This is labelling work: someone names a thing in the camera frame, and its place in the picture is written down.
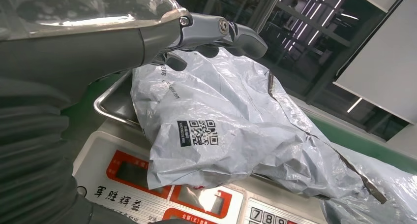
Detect green conveyor belt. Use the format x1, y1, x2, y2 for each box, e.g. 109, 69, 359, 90
306, 113, 417, 177

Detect grey SF Express parcel bag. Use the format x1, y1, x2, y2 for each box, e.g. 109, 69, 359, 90
321, 143, 417, 224

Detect white electronic weighing scale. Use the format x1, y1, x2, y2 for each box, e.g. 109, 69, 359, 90
72, 69, 329, 224

